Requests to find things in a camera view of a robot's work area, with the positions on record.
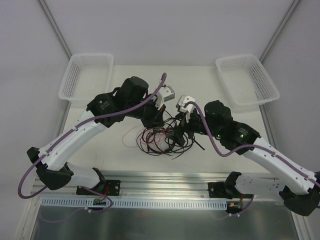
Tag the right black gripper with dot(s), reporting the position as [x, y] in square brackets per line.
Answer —
[183, 124]

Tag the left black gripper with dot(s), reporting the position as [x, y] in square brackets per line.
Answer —
[155, 119]

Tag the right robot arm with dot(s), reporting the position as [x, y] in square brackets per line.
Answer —
[297, 187]

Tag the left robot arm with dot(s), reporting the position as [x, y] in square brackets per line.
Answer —
[131, 99]

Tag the left white plastic basket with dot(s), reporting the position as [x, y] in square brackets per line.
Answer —
[86, 76]

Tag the white plastic basket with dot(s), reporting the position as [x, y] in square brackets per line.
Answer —
[86, 76]
[246, 82]

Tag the right white plastic basket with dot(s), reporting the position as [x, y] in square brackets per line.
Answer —
[246, 82]

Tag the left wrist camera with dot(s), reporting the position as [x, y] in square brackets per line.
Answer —
[165, 94]

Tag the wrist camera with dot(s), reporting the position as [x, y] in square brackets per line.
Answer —
[165, 94]
[183, 106]

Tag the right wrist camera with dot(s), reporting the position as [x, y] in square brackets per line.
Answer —
[183, 106]

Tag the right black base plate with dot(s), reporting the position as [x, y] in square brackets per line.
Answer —
[222, 190]

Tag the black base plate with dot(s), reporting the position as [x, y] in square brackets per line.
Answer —
[106, 187]
[222, 190]

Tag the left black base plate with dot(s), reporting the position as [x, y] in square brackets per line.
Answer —
[106, 187]

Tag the aluminium mounting rail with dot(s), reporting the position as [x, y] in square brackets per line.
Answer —
[157, 185]

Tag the white slotted cable duct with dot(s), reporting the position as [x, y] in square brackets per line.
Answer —
[134, 203]

